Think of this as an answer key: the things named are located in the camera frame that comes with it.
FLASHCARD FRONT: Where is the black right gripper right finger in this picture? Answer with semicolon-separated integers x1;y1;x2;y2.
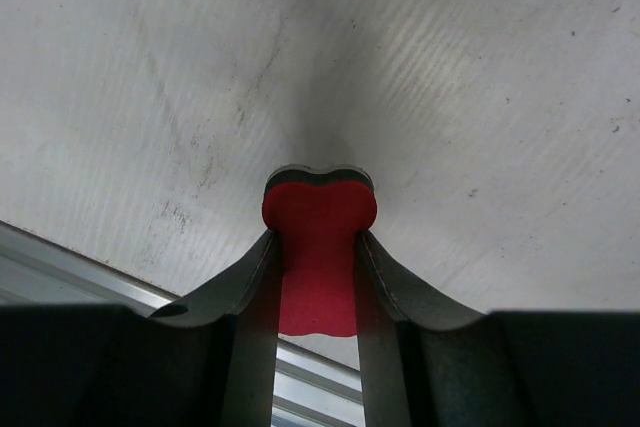
355;233;639;426

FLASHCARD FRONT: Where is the red bone-shaped eraser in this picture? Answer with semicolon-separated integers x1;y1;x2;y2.
262;165;378;338

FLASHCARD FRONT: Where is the aluminium mounting rail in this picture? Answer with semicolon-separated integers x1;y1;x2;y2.
1;223;365;426

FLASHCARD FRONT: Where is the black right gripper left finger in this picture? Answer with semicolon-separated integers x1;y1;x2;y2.
1;232;280;426

